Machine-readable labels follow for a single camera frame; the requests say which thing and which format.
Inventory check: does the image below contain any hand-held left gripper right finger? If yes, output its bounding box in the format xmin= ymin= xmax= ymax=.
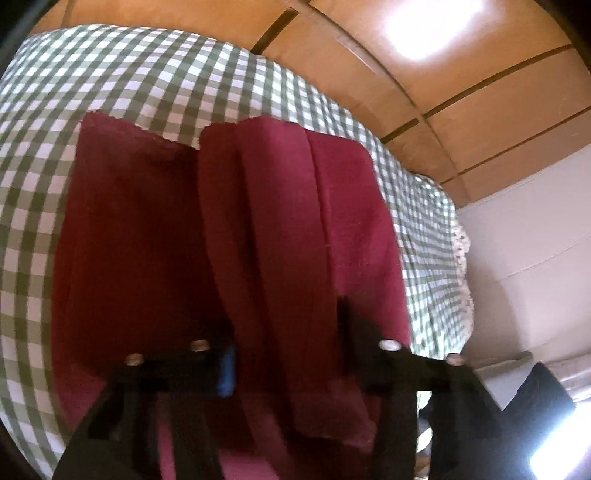
xmin=336 ymin=295 xmax=505 ymax=480

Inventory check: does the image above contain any wooden panel headboard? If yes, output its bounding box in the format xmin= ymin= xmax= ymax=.
xmin=34 ymin=0 xmax=578 ymax=204

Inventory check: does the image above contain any floral pillow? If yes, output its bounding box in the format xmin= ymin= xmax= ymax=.
xmin=454 ymin=220 xmax=477 ymax=344

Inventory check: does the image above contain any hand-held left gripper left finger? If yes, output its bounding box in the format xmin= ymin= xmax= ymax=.
xmin=53 ymin=339 xmax=239 ymax=480

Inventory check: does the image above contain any white bed frame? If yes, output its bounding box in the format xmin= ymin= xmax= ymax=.
xmin=471 ymin=350 xmax=591 ymax=402

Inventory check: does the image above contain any green white gingham blanket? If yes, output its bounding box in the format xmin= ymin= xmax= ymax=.
xmin=0 ymin=25 xmax=468 ymax=467

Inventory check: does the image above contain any red long-sleeve top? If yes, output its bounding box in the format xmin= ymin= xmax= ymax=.
xmin=51 ymin=112 xmax=413 ymax=480

